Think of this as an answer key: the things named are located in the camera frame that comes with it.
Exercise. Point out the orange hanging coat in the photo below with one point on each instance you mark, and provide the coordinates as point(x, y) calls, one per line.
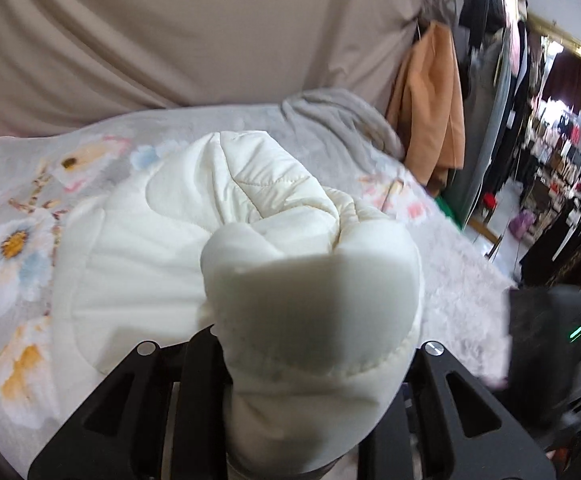
point(430, 105)

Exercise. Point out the purple bag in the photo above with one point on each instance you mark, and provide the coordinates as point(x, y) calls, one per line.
point(522, 222)

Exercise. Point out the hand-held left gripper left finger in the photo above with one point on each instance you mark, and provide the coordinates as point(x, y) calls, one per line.
point(120, 410)

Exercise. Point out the cream quilted jacket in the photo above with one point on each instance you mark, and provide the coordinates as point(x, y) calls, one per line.
point(145, 260)

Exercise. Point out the dark hanging clothes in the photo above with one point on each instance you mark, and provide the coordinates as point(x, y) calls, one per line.
point(495, 85)

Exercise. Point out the grey floral blanket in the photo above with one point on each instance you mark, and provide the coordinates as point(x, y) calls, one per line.
point(20, 200)

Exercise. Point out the beige backdrop sheet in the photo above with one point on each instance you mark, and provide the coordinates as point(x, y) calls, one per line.
point(170, 30)

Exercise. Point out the racks of clothes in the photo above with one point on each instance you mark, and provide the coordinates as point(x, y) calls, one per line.
point(570, 160)

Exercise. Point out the grey fleece blanket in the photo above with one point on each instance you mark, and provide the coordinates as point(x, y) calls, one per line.
point(340, 115)

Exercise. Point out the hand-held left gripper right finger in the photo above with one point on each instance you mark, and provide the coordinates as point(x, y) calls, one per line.
point(450, 410)

